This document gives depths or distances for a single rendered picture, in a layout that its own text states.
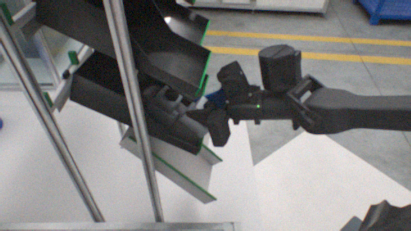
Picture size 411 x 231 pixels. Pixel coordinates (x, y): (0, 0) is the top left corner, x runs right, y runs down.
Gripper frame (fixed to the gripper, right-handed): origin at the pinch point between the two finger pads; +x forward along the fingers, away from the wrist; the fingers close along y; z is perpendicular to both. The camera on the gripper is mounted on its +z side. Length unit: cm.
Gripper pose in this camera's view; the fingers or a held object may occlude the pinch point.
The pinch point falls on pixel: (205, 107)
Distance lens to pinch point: 56.1
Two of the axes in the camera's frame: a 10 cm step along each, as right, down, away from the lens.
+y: -3.4, 5.6, -7.6
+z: -2.5, -8.3, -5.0
